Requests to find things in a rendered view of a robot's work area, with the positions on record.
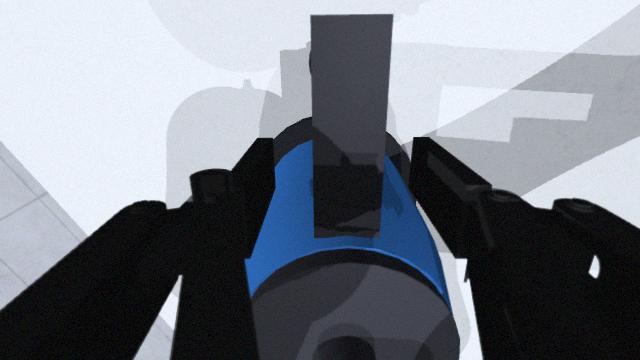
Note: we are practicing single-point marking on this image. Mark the black round disc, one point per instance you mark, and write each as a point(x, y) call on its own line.
point(301, 131)

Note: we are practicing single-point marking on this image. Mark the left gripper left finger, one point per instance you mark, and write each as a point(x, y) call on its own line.
point(91, 305)

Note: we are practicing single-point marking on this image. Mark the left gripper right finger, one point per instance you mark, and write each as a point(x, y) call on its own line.
point(527, 303)

